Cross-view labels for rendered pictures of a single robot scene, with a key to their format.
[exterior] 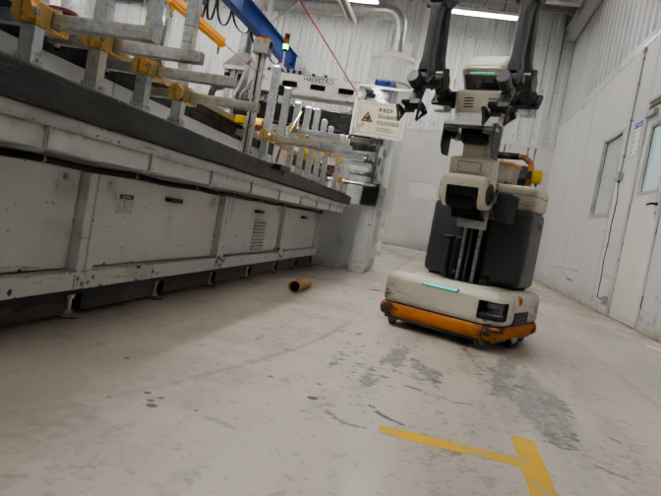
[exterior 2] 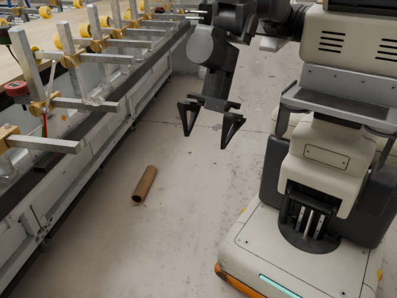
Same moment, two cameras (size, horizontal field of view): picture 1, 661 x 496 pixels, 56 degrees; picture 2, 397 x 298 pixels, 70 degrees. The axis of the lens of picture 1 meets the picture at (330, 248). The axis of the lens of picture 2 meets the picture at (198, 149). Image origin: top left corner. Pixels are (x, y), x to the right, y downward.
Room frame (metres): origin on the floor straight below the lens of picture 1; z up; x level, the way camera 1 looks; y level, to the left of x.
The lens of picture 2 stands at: (2.35, -0.24, 1.33)
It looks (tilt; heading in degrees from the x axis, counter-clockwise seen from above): 35 degrees down; 1
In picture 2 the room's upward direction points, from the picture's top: straight up
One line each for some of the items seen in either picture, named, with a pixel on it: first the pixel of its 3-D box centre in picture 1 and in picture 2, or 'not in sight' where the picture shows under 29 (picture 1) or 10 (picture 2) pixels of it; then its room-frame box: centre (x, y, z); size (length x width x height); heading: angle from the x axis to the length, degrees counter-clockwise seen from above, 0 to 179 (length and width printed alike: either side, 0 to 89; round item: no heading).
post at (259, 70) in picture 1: (253, 104); not in sight; (2.82, 0.46, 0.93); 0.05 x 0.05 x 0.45; 80
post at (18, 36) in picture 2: (280, 132); (38, 96); (3.33, 0.37, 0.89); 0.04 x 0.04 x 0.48; 80
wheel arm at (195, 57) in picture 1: (124, 48); not in sight; (1.63, 0.62, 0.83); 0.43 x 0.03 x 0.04; 80
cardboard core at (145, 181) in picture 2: (300, 284); (145, 183); (3.79, 0.14, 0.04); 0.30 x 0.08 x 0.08; 170
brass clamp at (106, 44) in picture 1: (104, 43); not in sight; (1.63, 0.67, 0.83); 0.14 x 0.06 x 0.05; 170
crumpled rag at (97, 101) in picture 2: not in sight; (93, 99); (3.33, 0.17, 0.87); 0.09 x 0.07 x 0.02; 80
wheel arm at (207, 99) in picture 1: (198, 98); not in sight; (2.13, 0.54, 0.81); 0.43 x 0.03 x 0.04; 80
